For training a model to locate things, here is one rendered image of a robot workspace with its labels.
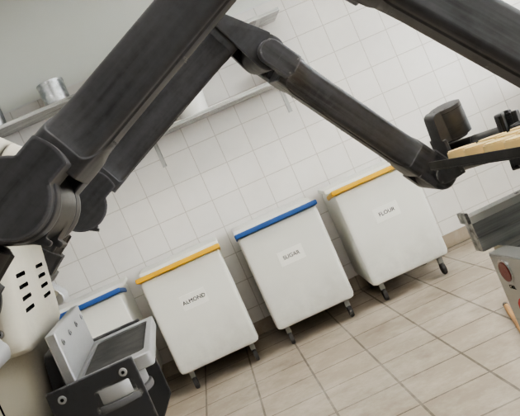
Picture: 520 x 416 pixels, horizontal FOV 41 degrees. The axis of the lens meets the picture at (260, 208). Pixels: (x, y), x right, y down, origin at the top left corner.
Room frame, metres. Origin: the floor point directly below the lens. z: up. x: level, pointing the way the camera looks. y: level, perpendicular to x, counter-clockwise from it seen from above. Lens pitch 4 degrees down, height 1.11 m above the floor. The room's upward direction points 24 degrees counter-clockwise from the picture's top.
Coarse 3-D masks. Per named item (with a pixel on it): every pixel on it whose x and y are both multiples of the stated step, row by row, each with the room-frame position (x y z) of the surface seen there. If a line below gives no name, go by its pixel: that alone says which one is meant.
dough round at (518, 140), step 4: (516, 136) 0.93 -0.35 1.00; (504, 140) 0.93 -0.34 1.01; (508, 140) 0.92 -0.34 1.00; (512, 140) 0.91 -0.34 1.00; (516, 140) 0.90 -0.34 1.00; (504, 144) 0.93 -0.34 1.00; (508, 144) 0.91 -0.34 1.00; (512, 144) 0.91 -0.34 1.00; (516, 144) 0.91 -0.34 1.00; (508, 148) 0.92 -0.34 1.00
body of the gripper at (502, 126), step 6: (498, 114) 1.19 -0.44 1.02; (498, 120) 1.19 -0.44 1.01; (504, 120) 1.20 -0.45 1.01; (498, 126) 1.19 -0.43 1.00; (504, 126) 1.19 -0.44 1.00; (486, 132) 1.23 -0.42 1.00; (492, 132) 1.22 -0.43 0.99; (498, 132) 1.21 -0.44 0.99; (474, 138) 1.24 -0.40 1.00; (480, 138) 1.23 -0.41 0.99; (510, 162) 1.19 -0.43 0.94; (516, 168) 1.19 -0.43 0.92
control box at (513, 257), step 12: (492, 252) 1.06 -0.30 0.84; (504, 252) 1.03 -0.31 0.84; (516, 252) 1.00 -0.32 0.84; (504, 264) 1.02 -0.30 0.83; (516, 264) 0.98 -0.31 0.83; (516, 276) 1.00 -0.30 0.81; (504, 288) 1.06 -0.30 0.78; (516, 288) 1.02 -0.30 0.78; (516, 300) 1.03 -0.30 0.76; (516, 312) 1.05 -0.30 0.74
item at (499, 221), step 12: (516, 192) 1.10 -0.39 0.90; (492, 204) 1.10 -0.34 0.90; (504, 204) 1.08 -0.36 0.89; (516, 204) 1.09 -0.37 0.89; (468, 216) 1.08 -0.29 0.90; (480, 216) 1.08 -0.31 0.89; (492, 216) 1.08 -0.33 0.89; (504, 216) 1.08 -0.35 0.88; (516, 216) 1.08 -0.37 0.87; (468, 228) 1.10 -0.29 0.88; (480, 228) 1.08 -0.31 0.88; (492, 228) 1.08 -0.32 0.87; (504, 228) 1.08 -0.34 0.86; (516, 228) 1.08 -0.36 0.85; (480, 240) 1.08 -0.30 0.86; (492, 240) 1.08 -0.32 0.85; (504, 240) 1.08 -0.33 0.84
